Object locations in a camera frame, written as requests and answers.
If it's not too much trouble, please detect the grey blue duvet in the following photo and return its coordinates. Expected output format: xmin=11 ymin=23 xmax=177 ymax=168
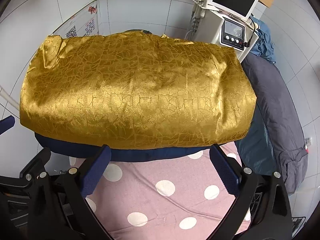
xmin=235 ymin=17 xmax=308 ymax=195

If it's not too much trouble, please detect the white beauty machine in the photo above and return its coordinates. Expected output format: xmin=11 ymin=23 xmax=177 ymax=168
xmin=184 ymin=0 xmax=259 ymax=62

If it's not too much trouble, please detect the wall poster with QR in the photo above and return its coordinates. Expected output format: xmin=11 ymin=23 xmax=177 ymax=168
xmin=52 ymin=0 xmax=99 ymax=38

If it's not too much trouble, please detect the gold satin jacket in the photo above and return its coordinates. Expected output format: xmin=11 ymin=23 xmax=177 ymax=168
xmin=20 ymin=31 xmax=257 ymax=150

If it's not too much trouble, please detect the navy blue folded garment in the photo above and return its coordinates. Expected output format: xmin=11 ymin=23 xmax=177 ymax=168
xmin=35 ymin=133 xmax=209 ymax=163

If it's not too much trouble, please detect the pink polka dot bedsheet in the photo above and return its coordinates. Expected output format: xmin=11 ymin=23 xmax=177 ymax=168
xmin=67 ymin=141 xmax=253 ymax=240

